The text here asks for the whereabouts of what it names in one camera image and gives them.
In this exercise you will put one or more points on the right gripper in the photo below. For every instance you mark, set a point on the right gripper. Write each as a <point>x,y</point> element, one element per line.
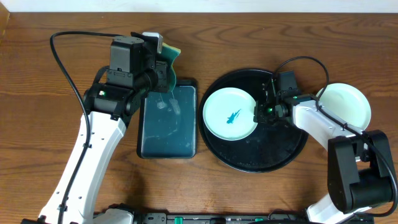
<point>259,116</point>

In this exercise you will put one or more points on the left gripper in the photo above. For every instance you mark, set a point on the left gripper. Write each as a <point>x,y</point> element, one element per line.
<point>163,76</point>

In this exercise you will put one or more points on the green yellow scrub sponge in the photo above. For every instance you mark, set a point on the green yellow scrub sponge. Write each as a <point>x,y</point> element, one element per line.
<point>169,54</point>

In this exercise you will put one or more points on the pale green plate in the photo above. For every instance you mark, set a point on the pale green plate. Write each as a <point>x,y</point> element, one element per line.
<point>347,103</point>
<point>228,114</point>

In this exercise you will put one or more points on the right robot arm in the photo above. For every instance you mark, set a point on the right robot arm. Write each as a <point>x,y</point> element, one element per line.
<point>361,172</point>

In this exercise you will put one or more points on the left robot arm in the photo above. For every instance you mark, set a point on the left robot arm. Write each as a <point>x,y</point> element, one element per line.
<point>107,111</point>

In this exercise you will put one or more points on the round black serving tray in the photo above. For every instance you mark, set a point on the round black serving tray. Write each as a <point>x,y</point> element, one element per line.
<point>269,147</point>

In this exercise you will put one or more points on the black rectangular water tray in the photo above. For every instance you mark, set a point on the black rectangular water tray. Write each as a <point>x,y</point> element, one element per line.
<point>168,123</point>

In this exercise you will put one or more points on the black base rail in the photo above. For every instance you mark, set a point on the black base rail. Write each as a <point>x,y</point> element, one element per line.
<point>217,218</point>

